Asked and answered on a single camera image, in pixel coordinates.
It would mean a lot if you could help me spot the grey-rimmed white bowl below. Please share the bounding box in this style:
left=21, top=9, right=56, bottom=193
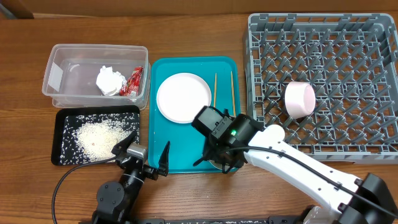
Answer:
left=209, top=160, right=237, bottom=174

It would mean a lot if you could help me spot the white napkin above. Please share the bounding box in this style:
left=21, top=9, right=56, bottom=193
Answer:
left=96, top=66, right=127, bottom=96

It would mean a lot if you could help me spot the grey dish rack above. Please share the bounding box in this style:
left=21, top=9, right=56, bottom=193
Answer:
left=243, top=13, right=397, bottom=164

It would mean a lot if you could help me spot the pink bowl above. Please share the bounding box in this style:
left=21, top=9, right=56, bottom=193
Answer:
left=284, top=82, right=316, bottom=119

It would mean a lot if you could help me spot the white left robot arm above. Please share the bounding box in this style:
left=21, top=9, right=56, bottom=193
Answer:
left=91, top=133, right=170, bottom=223

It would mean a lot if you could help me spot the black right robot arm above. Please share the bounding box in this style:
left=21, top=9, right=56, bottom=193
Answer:
left=193, top=110, right=397, bottom=223

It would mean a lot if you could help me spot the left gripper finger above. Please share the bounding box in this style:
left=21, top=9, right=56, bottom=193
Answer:
left=158, top=141, right=170, bottom=177
left=111, top=132, right=137, bottom=156

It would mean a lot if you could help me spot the spilled rice pile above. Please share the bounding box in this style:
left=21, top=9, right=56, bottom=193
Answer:
left=58, top=113, right=140, bottom=166

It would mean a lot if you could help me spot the black tray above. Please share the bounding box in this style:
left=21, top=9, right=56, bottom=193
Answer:
left=51, top=106, right=140, bottom=166

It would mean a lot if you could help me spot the red snack wrapper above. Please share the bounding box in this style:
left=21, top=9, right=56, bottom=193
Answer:
left=119, top=67, right=144, bottom=96

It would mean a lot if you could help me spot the wooden chopstick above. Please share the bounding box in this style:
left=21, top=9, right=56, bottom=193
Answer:
left=230, top=71, right=236, bottom=116
left=213, top=73, right=218, bottom=107

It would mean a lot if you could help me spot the white round plate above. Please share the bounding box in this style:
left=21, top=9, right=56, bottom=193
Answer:
left=156, top=73, right=212, bottom=124

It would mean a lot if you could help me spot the teal serving tray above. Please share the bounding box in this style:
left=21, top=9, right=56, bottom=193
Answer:
left=148, top=56, right=241, bottom=174

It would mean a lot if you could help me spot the clear plastic bin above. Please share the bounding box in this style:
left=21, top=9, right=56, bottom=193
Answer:
left=42, top=44, right=150, bottom=110

